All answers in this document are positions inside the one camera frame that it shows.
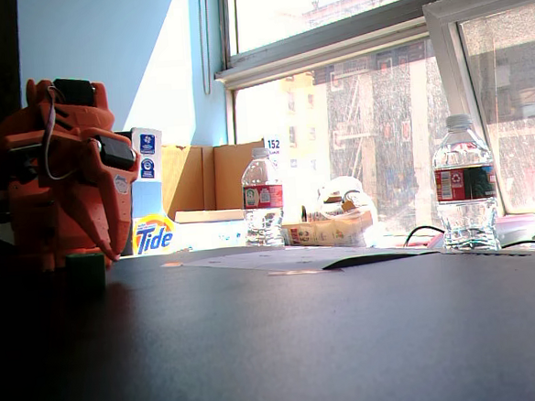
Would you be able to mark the water bottle red white label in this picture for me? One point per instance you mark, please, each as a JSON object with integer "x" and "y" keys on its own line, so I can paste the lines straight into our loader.
{"x": 262, "y": 196}

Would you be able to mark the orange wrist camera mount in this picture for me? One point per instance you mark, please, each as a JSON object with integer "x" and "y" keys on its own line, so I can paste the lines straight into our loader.
{"x": 24, "y": 141}

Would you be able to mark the green cube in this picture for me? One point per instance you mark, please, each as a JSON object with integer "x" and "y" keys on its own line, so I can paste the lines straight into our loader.
{"x": 85, "y": 270}

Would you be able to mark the Tide detergent box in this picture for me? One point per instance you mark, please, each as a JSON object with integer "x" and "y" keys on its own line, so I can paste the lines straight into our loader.
{"x": 153, "y": 236}

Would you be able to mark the water bottle red green label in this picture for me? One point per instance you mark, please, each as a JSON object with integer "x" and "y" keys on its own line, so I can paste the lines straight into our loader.
{"x": 464, "y": 182}

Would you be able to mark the white sign with 152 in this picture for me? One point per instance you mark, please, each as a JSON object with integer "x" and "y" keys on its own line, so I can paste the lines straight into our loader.
{"x": 274, "y": 145}

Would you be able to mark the brown cardboard box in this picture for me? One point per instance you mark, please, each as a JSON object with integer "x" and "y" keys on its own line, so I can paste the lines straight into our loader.
{"x": 188, "y": 178}

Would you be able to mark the leaning window screen frame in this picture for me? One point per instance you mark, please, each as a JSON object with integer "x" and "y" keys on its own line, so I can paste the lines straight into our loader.
{"x": 443, "y": 18}

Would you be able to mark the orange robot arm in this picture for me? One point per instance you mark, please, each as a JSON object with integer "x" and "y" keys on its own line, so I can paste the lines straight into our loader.
{"x": 29, "y": 212}

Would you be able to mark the white flat box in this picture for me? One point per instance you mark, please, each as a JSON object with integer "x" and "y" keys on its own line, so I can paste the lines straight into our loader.
{"x": 205, "y": 234}

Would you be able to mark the printed snack carton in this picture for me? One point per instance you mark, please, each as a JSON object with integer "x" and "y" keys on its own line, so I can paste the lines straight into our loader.
{"x": 329, "y": 233}

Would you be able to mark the small pink tape piece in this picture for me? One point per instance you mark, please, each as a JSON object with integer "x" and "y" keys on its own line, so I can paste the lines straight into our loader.
{"x": 172, "y": 264}

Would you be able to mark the printed paper strip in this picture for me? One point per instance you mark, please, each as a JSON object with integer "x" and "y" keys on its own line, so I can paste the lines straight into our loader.
{"x": 491, "y": 253}

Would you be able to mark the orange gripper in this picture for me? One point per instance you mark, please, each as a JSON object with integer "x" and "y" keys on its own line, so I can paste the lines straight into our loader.
{"x": 111, "y": 193}

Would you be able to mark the white paper grid sheet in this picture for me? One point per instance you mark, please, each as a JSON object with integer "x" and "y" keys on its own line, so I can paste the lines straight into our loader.
{"x": 271, "y": 258}

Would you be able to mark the white plastic bag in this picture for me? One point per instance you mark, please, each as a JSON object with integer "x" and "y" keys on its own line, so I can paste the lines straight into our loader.
{"x": 345, "y": 195}

